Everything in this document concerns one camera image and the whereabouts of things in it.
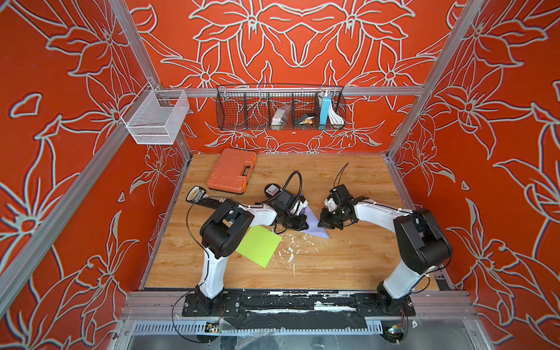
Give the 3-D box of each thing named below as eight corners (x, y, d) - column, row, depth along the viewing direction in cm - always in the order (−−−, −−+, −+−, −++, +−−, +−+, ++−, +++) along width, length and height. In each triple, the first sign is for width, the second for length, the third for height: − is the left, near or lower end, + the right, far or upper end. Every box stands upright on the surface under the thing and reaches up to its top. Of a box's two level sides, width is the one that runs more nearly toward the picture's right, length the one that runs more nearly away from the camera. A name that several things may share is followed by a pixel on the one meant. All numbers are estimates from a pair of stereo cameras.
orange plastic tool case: (207, 190, 106) (204, 183, 102) (225, 153, 123) (224, 146, 119) (243, 196, 104) (242, 189, 100) (257, 157, 121) (256, 151, 116)
